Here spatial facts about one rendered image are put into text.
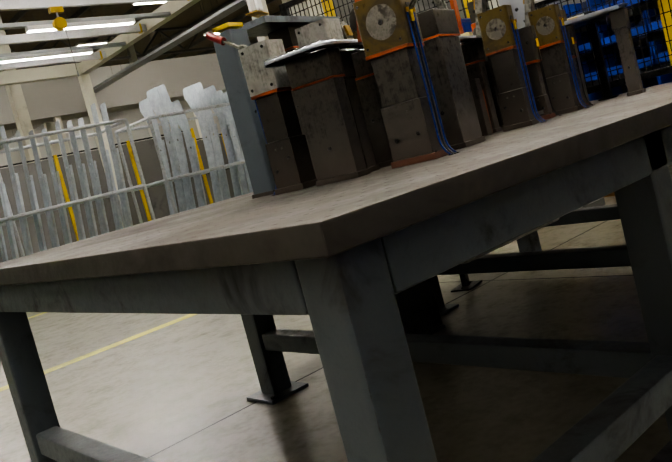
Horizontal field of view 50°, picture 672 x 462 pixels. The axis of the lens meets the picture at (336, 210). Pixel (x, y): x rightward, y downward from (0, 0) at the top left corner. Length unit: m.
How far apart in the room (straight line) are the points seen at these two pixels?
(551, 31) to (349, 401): 1.77
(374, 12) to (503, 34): 0.66
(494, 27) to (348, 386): 1.45
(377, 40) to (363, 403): 0.89
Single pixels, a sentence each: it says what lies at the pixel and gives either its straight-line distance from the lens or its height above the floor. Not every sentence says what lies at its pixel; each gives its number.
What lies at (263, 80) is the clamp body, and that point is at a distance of 1.74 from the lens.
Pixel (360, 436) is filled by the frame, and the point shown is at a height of 0.43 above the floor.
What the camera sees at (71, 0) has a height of 3.34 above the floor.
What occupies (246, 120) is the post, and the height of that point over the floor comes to 0.90.
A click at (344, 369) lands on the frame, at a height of 0.52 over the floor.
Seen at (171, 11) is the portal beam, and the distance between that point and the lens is 11.07.
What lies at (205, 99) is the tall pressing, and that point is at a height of 1.93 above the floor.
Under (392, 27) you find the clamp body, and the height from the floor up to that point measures 0.98.
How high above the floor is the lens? 0.77
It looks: 4 degrees down
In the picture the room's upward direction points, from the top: 15 degrees counter-clockwise
